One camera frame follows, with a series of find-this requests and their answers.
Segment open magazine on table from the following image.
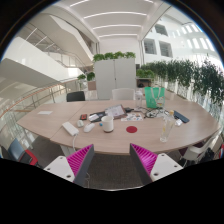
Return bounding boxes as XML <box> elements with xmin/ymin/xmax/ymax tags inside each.
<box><xmin>105</xmin><ymin>104</ymin><xmax>127</xmax><ymax>119</ymax></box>

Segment red and blue chair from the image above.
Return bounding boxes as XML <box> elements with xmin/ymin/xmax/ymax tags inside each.
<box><xmin>8</xmin><ymin>139</ymin><xmax>38</xmax><ymax>166</ymax></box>

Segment green shopping bag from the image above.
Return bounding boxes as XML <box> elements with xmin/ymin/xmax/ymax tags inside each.
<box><xmin>144</xmin><ymin>87</ymin><xmax>165</xmax><ymax>108</ymax></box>

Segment clear plastic jug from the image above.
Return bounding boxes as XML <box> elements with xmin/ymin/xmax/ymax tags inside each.
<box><xmin>135</xmin><ymin>90</ymin><xmax>143</xmax><ymax>110</ymax></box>

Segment green hedge planter row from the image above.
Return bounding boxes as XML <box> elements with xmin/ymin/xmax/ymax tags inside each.
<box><xmin>136</xmin><ymin>59</ymin><xmax>224</xmax><ymax>105</ymax></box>

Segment colourful sticker sheet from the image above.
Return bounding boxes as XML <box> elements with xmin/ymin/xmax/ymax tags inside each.
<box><xmin>121</xmin><ymin>113</ymin><xmax>143</xmax><ymax>121</ymax></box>

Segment white computer mouse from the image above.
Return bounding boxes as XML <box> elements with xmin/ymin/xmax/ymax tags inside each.
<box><xmin>84</xmin><ymin>123</ymin><xmax>95</xmax><ymax>133</ymax></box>

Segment white storage cabinet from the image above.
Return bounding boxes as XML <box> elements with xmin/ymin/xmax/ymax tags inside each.
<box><xmin>94</xmin><ymin>58</ymin><xmax>136</xmax><ymax>100</ymax></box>

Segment small red black device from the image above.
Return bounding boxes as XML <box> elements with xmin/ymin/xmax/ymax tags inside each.
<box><xmin>80</xmin><ymin>114</ymin><xmax>87</xmax><ymax>120</ymax></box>

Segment clear plastic water bottle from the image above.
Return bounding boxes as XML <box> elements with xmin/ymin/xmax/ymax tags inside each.
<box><xmin>160</xmin><ymin>110</ymin><xmax>175</xmax><ymax>142</ymax></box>

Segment red round coaster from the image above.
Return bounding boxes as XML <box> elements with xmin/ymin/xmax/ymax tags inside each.
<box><xmin>126</xmin><ymin>126</ymin><xmax>138</xmax><ymax>133</ymax></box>

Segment black office chair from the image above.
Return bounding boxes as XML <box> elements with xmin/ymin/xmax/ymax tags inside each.
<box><xmin>66</xmin><ymin>91</ymin><xmax>85</xmax><ymax>102</ymax></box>

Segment white ceramic mug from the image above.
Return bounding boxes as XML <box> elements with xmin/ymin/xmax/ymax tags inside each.
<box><xmin>101</xmin><ymin>116</ymin><xmax>114</xmax><ymax>133</ymax></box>

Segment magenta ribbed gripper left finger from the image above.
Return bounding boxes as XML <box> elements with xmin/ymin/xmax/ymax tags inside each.
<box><xmin>44</xmin><ymin>144</ymin><xmax>94</xmax><ymax>186</ymax></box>

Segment white chair right side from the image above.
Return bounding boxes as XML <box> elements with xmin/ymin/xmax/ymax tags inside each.
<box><xmin>179</xmin><ymin>131</ymin><xmax>220</xmax><ymax>162</ymax></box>

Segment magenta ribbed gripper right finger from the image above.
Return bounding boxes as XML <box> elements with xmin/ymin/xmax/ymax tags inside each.
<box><xmin>130</xmin><ymin>143</ymin><xmax>182</xmax><ymax>185</ymax></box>

